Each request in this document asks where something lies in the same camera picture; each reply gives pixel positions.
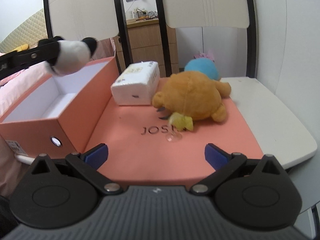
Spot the right beige chair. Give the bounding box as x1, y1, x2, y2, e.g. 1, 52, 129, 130
156, 0, 318, 168

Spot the beige quilted headboard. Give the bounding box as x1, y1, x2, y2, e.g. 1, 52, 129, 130
1, 9, 48, 53

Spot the beige chair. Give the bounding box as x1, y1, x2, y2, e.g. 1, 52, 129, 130
43, 0, 133, 67
156, 0, 318, 168

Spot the yellow toy on bed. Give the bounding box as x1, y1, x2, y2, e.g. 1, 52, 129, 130
11, 44, 29, 52

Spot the blue plush toy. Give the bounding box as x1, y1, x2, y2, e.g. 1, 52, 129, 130
184, 57, 221, 81

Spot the white tissue pack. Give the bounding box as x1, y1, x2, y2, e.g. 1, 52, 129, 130
111, 61, 160, 106

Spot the salmon shoebox base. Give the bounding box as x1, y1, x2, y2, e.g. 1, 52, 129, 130
1, 57, 119, 158

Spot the left beige chair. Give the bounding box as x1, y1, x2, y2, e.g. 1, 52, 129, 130
43, 0, 133, 67

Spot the clear suction cup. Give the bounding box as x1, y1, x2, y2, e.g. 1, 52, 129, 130
165, 131, 182, 142

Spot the orange plush toy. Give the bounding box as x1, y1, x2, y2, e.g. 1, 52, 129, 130
151, 70, 232, 131

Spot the wooden drawer cabinet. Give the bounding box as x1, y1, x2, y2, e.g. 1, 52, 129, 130
127, 19, 179, 77

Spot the salmon shoebox lid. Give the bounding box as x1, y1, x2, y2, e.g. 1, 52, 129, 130
82, 76, 264, 188

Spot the panda plush toy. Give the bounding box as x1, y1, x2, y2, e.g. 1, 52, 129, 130
38, 36, 98, 76

